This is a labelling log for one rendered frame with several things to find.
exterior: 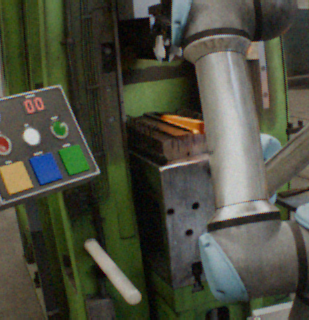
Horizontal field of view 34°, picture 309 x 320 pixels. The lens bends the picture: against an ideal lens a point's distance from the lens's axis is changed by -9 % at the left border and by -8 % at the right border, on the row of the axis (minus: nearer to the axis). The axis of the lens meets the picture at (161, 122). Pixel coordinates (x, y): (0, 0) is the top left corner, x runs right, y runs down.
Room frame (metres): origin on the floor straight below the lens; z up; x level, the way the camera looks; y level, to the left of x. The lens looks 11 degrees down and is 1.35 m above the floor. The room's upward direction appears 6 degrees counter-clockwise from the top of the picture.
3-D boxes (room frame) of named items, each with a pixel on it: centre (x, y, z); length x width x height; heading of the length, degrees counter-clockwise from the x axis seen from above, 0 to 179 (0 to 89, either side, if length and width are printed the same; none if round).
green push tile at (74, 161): (1.40, 0.24, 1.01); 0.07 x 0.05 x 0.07; 136
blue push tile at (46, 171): (1.33, 0.31, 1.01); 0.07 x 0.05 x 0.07; 136
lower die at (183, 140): (1.89, -0.01, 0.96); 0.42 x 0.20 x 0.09; 21
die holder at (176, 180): (1.92, -0.06, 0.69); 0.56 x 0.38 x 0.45; 21
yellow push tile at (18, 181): (1.26, 0.38, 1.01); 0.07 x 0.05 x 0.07; 136
